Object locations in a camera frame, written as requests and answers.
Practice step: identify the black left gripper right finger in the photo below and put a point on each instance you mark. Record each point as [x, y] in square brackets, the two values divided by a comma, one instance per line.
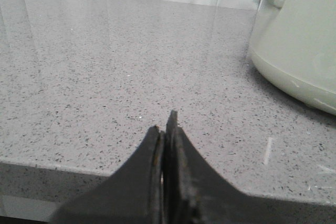
[195, 193]

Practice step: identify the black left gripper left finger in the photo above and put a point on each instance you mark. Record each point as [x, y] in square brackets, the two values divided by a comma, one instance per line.
[131, 195]

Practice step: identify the pale green electric cooking pot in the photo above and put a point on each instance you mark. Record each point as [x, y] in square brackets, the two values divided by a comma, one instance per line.
[293, 46]

